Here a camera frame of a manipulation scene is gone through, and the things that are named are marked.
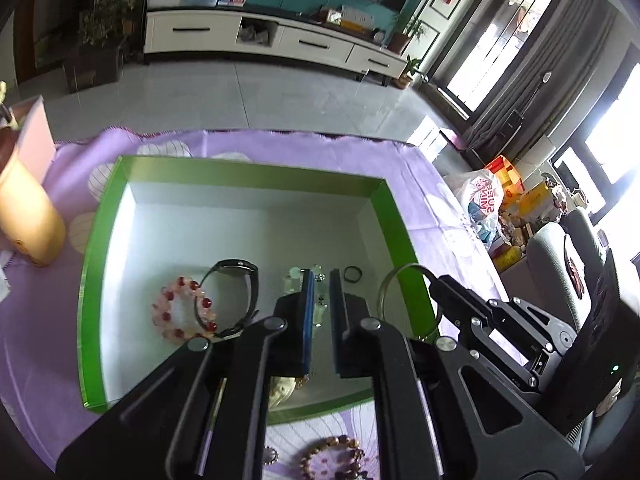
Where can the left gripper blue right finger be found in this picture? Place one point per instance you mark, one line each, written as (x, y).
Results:
(338, 321)

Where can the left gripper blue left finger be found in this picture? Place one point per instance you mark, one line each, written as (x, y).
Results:
(306, 320)

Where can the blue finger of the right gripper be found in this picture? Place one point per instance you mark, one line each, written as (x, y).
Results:
(445, 304)

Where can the silver bangle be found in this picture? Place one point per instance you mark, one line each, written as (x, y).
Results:
(392, 275)

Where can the gold white flower brooch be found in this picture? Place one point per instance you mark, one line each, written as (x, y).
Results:
(282, 388)

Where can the black wrist watch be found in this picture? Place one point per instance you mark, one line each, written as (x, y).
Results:
(226, 296)

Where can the grey chair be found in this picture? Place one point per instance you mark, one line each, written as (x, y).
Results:
(565, 259)

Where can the white red plastic bag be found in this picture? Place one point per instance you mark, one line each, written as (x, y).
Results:
(480, 195)

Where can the orange yellow bag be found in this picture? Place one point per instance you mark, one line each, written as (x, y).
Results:
(517, 199)

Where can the green cardboard box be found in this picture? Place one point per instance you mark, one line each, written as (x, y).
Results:
(161, 218)

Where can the small potted plant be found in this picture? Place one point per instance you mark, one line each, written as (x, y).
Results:
(409, 74)

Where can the purple floral tablecloth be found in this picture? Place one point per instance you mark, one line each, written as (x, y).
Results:
(39, 377)

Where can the potted green plant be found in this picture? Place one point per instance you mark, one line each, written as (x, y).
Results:
(406, 30)

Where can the white TV cabinet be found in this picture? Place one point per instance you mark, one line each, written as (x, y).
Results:
(205, 30)

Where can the yellow bear bottle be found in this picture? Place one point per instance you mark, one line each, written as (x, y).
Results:
(29, 220)

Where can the grey curtain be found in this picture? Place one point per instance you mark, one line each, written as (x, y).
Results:
(553, 74)

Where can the dark leafy floor plant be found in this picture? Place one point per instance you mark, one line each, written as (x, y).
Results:
(105, 32)

